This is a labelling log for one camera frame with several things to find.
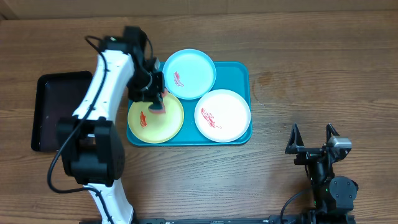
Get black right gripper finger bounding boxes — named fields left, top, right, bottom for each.
left=326, top=123, right=339, bottom=142
left=285, top=123, right=304, bottom=154

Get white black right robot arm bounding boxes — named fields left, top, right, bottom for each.
left=285, top=124, right=359, bottom=223

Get yellow plate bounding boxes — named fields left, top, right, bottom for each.
left=127, top=93, right=185, bottom=144

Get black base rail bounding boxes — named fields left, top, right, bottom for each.
left=79, top=215, right=356, bottom=224

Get pink green scrub sponge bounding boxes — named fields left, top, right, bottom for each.
left=148, top=88, right=168, bottom=114

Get light blue plate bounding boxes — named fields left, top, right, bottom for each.
left=162, top=49, right=216, bottom=100

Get teal plastic serving tray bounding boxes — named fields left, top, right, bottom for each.
left=126, top=61, right=253, bottom=147

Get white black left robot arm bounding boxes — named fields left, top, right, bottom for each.
left=47, top=26, right=165, bottom=223

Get black rectangular water tray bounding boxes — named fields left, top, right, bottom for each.
left=31, top=71, right=93, bottom=152

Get white plate with red stain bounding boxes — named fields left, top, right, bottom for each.
left=194, top=89, right=251, bottom=143

